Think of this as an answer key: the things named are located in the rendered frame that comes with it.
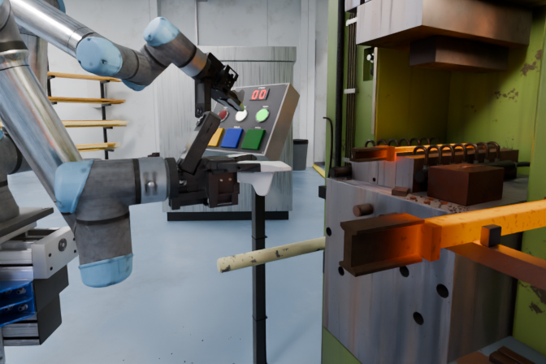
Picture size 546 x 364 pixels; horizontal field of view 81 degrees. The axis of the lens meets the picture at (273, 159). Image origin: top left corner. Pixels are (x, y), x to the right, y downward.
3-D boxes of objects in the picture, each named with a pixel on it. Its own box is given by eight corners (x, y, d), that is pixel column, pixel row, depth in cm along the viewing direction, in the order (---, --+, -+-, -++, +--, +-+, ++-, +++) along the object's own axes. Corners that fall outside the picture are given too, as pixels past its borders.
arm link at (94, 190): (63, 210, 51) (58, 158, 50) (138, 202, 56) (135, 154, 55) (56, 226, 44) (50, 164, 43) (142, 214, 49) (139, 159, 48)
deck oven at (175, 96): (287, 196, 439) (288, 64, 416) (295, 221, 334) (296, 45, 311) (184, 197, 435) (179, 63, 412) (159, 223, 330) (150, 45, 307)
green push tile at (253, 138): (257, 149, 104) (264, 128, 106) (240, 147, 109) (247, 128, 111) (260, 151, 105) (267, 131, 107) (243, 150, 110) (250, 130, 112)
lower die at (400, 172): (412, 192, 70) (413, 154, 69) (351, 178, 88) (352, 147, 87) (516, 177, 89) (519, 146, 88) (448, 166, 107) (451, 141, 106)
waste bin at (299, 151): (306, 166, 699) (306, 139, 691) (309, 171, 650) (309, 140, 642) (283, 167, 697) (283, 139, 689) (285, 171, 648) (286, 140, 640)
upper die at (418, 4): (422, 25, 66) (424, -24, 65) (355, 45, 83) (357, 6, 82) (529, 45, 85) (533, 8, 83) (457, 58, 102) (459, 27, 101)
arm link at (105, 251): (125, 257, 59) (121, 199, 58) (140, 282, 50) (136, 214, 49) (75, 268, 55) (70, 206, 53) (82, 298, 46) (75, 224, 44)
